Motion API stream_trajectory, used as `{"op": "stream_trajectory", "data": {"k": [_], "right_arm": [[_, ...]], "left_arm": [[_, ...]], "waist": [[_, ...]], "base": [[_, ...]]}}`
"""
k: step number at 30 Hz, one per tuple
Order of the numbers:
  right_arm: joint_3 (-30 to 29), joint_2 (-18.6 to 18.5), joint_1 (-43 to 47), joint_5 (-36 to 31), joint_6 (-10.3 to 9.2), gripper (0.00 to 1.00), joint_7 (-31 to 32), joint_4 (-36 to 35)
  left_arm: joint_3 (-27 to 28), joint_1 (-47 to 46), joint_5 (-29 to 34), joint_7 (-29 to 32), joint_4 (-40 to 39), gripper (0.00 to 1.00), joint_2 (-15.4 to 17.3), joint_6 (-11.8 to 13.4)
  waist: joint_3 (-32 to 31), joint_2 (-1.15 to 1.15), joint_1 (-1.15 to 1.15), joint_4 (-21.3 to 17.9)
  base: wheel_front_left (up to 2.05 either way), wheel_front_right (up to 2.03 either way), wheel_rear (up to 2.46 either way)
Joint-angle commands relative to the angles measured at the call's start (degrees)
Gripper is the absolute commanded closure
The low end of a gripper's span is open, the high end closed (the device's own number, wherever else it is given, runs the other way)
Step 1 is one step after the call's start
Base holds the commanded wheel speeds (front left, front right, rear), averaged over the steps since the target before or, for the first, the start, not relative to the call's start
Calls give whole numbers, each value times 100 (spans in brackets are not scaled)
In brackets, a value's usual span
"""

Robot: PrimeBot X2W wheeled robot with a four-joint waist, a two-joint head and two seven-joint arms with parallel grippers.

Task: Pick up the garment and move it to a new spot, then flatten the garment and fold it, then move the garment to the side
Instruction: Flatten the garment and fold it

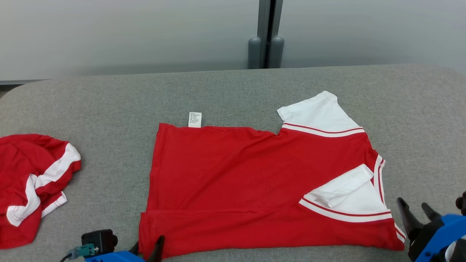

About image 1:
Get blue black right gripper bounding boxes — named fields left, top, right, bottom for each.
left=397, top=198, right=466, bottom=262

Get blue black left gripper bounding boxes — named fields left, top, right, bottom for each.
left=84, top=236, right=165, bottom=262

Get red white T-shirt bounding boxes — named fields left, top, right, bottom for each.
left=138, top=91, right=406, bottom=261

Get red shorts with white stripe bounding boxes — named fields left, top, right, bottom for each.
left=0, top=134, right=81, bottom=250

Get grey cylinder bumper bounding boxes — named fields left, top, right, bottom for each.
left=248, top=36, right=262, bottom=70
left=269, top=36, right=284, bottom=69

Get grey partition post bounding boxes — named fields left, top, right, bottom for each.
left=257, top=0, right=284, bottom=69

